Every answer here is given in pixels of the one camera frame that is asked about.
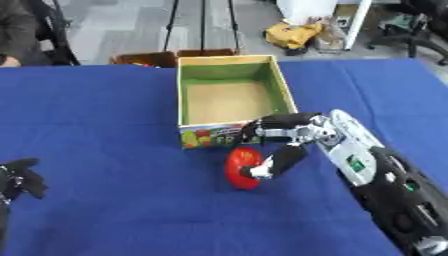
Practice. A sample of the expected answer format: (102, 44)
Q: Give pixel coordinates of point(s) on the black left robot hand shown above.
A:
(17, 178)

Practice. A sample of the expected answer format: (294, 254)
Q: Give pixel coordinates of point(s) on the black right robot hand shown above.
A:
(283, 127)

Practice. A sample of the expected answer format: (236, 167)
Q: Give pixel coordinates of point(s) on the silver and black right robot arm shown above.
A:
(385, 173)

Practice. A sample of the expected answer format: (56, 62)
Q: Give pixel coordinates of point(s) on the cardboard box with green inside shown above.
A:
(230, 100)

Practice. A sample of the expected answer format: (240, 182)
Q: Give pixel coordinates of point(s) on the brown cardboard box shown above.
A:
(172, 57)

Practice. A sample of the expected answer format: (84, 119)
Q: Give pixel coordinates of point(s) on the yellow bag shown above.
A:
(291, 35)

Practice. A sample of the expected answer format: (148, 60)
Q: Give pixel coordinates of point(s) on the white board panel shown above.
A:
(326, 16)

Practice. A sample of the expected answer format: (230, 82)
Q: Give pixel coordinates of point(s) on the black tripod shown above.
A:
(201, 25)

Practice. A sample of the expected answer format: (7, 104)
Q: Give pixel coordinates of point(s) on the person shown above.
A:
(16, 33)

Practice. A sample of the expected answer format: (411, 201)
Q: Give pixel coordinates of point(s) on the black office chair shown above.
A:
(411, 30)

